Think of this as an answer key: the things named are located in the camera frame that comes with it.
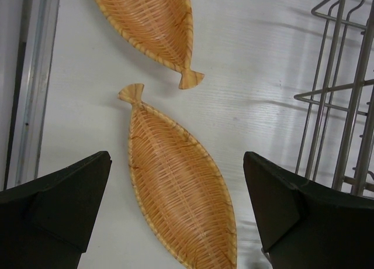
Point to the left aluminium rail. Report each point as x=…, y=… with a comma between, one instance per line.
x=28, y=30

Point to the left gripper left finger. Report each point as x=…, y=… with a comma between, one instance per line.
x=48, y=222

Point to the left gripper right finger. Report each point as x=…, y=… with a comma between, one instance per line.
x=303, y=224

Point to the fish-shaped wicker plate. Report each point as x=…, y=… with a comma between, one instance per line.
x=179, y=188
x=160, y=29

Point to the grey wire dish rack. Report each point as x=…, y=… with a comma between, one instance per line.
x=336, y=148

